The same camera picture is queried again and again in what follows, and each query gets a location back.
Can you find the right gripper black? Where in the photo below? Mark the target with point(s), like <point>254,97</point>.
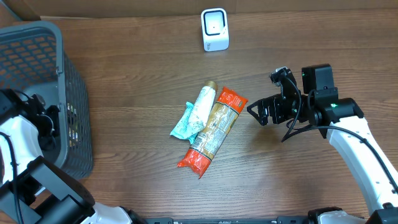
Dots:
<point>276,102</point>

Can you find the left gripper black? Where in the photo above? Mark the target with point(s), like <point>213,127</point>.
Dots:
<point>51,138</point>

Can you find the orange spaghetti packet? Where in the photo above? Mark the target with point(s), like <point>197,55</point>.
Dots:
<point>223,116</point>

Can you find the white tube gold cap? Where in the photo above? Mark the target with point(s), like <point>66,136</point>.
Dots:
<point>202,107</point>

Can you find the teal snack packet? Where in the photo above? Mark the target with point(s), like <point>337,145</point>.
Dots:
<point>180,129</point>

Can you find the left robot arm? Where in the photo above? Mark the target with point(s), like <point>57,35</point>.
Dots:
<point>33,189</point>

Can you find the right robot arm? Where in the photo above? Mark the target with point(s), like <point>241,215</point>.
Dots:
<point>342,122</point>

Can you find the white barcode scanner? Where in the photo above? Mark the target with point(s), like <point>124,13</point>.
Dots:
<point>215,32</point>

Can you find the grey plastic shopping basket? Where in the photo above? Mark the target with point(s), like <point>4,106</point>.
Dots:
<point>33,60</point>

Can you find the cardboard back panel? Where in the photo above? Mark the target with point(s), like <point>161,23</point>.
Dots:
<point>34,9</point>

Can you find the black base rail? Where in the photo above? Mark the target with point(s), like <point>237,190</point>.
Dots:
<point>278,220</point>

